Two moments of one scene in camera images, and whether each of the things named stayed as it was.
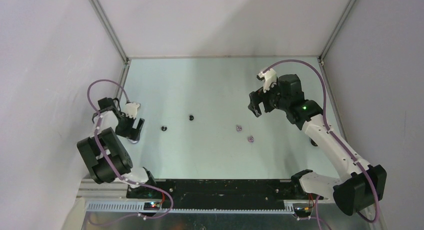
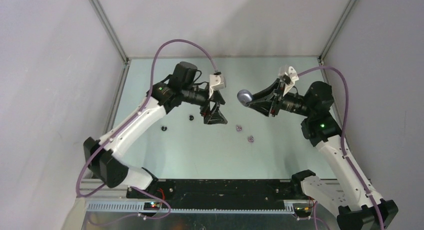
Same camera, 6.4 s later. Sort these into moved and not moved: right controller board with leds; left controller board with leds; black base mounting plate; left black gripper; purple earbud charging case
Moved: left black gripper; purple earbud charging case
Not moved: right controller board with leds; black base mounting plate; left controller board with leds
